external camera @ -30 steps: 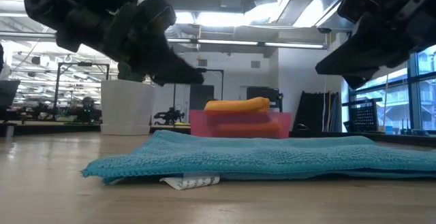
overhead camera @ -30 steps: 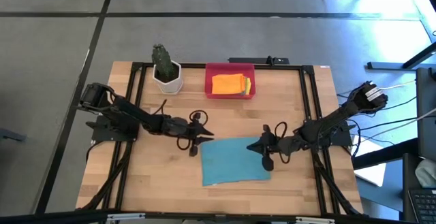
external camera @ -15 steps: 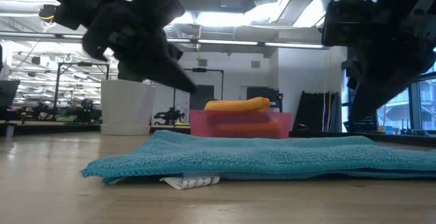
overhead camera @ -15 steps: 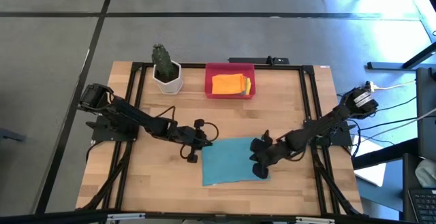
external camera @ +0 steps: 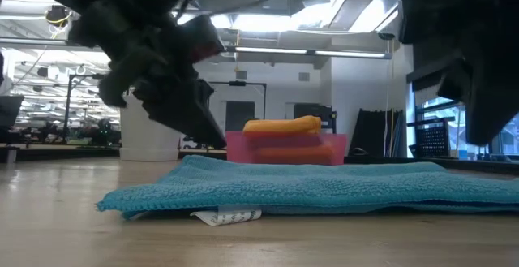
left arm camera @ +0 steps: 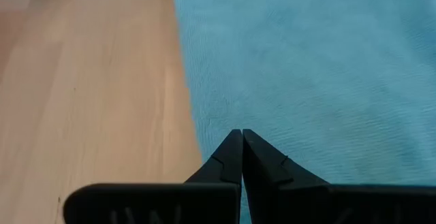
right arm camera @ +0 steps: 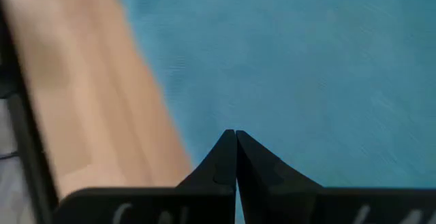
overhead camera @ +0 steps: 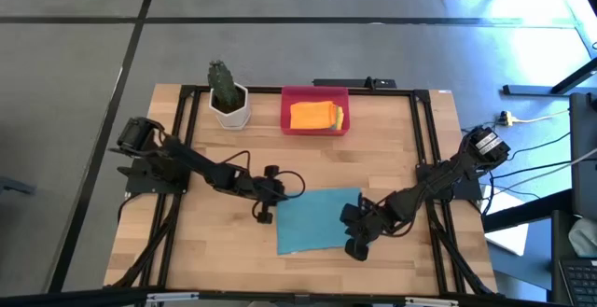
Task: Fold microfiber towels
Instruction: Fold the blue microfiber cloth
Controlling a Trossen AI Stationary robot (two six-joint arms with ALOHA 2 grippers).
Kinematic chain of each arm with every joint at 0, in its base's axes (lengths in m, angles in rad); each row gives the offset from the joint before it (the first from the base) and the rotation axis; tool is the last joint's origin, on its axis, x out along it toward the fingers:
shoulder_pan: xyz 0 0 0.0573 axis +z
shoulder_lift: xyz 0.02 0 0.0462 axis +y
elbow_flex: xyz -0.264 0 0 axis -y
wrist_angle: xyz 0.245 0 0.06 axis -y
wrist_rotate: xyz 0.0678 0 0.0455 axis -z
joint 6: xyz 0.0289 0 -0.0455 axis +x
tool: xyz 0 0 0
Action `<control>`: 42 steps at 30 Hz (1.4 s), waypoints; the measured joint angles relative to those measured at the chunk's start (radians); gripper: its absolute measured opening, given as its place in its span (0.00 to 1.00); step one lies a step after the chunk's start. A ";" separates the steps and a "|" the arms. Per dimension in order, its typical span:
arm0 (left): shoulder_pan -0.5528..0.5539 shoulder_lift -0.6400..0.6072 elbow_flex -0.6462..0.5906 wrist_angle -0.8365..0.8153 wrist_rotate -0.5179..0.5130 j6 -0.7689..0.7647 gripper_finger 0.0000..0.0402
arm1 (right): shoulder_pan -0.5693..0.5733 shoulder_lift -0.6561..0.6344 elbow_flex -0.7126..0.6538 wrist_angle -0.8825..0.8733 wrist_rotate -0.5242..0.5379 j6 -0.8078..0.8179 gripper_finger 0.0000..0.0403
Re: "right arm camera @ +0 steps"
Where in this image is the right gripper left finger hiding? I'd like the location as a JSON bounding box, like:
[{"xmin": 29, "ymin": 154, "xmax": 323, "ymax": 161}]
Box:
[{"xmin": 50, "ymin": 129, "xmax": 237, "ymax": 224}]

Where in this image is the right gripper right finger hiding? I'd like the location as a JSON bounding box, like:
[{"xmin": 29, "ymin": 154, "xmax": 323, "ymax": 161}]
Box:
[{"xmin": 236, "ymin": 130, "xmax": 436, "ymax": 224}]

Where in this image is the teal microfiber towel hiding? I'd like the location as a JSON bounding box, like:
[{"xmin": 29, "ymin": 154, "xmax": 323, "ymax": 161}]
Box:
[{"xmin": 108, "ymin": 0, "xmax": 436, "ymax": 224}]

